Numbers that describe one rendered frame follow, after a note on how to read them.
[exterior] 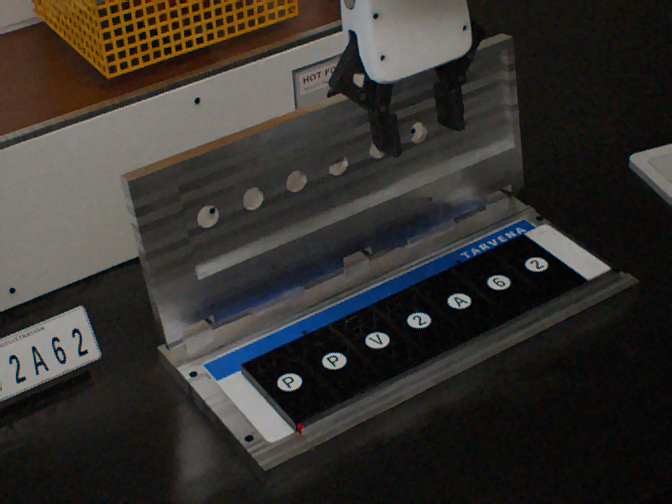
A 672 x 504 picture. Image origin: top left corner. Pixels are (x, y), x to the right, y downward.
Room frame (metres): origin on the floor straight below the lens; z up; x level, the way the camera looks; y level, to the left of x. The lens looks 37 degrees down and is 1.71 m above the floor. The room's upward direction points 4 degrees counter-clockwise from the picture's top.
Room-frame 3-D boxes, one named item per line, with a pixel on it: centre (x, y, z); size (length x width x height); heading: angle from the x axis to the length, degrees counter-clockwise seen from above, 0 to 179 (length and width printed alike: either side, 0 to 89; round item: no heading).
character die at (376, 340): (0.91, -0.03, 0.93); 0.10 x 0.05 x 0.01; 31
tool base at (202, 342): (0.96, -0.06, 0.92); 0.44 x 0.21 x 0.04; 121
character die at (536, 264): (1.01, -0.20, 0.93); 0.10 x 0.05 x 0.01; 31
